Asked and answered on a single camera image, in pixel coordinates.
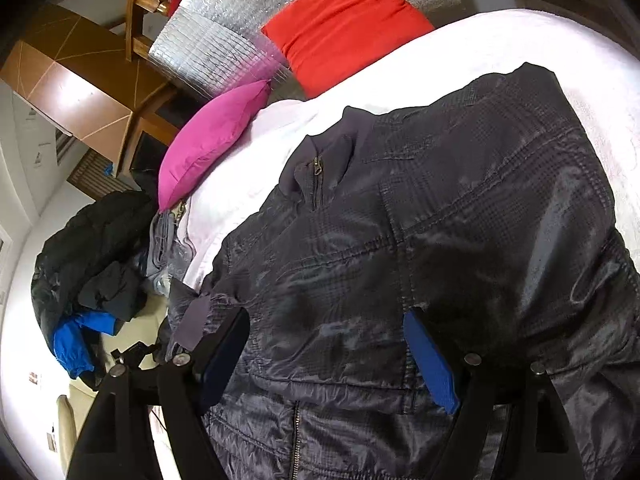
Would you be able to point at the grey garment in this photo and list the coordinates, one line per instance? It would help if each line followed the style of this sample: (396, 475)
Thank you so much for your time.
(160, 245)

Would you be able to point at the pink pillow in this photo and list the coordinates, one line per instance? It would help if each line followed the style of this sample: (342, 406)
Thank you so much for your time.
(210, 135)

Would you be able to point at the pile of dark clothes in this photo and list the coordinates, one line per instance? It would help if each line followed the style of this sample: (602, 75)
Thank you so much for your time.
(75, 250)

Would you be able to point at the wicker basket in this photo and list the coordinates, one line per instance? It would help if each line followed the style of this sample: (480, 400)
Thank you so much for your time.
(90, 175)

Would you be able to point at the wooden headboard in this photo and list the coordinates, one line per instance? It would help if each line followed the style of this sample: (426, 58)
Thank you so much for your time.
(134, 10)

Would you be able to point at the brown wooden cabinet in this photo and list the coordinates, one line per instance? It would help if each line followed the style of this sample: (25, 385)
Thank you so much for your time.
(75, 75)

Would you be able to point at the white bedspread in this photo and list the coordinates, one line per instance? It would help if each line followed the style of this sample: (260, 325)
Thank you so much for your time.
(410, 60)

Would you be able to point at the blue garment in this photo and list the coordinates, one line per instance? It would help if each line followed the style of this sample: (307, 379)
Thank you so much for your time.
(70, 345)

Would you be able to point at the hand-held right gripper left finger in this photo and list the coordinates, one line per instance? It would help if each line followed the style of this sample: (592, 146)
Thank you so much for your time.
(225, 355)

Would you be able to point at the silver foil sheet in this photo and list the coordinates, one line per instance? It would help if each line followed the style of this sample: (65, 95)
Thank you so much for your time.
(200, 40)

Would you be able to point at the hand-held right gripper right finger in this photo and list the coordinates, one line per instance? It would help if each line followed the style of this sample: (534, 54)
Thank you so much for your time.
(432, 365)

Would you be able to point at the red pillow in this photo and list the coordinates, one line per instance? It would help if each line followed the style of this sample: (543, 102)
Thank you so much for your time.
(340, 25)

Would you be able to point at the light blue cloth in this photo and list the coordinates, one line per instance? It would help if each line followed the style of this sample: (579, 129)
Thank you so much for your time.
(108, 168)

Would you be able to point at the black quilted jacket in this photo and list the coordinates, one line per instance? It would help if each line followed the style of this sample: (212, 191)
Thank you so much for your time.
(400, 210)

